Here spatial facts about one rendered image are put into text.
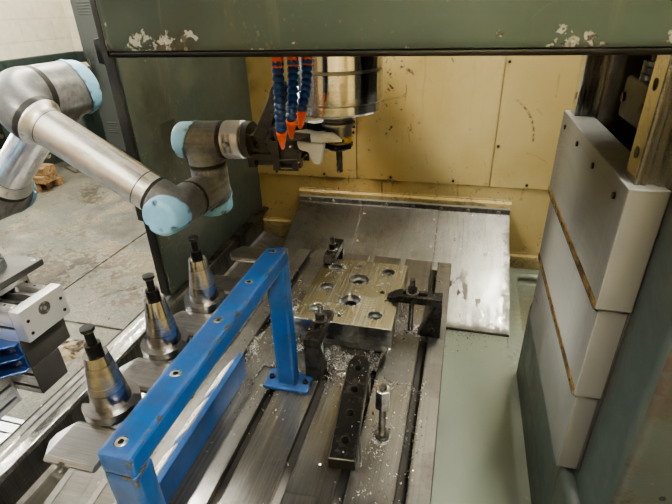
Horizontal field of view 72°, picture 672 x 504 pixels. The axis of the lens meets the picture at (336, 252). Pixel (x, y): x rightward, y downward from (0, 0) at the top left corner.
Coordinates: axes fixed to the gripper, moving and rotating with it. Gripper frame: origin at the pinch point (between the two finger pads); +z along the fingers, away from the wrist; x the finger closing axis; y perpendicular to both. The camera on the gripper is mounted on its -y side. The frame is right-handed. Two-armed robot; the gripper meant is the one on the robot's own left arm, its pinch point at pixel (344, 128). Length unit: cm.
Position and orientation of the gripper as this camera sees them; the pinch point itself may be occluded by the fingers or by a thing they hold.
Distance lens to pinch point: 89.0
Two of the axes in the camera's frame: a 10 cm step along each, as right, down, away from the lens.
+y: 0.6, 8.8, 4.6
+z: 9.7, 0.6, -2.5
